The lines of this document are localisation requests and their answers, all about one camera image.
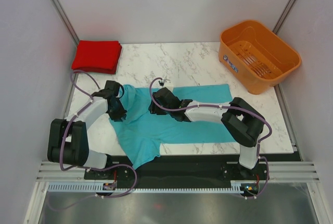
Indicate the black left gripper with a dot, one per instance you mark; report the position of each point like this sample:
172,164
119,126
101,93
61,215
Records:
121,114

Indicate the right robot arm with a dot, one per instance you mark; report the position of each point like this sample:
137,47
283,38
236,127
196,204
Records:
243,122

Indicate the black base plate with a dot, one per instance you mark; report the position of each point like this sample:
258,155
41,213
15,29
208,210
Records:
183,172

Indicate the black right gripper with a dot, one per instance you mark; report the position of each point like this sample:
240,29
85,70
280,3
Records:
154,108

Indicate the orange plastic tub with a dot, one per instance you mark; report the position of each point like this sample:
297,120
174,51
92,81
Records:
257,57

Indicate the right aluminium frame post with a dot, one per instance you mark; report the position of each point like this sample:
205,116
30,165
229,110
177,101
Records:
284,15

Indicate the dark red folded t shirt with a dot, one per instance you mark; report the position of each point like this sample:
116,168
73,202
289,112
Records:
88,71

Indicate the white slotted cable duct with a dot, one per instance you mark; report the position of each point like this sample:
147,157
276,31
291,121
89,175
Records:
100,187

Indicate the turquoise t shirt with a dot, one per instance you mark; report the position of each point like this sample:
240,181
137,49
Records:
141,133

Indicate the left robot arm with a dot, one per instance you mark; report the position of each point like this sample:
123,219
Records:
68,139

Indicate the aluminium frame post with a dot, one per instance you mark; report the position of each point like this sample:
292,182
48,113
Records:
65,19
284,15

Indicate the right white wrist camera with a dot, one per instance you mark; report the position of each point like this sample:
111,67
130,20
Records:
166,83

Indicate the left aluminium frame post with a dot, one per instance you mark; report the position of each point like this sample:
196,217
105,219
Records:
65,19

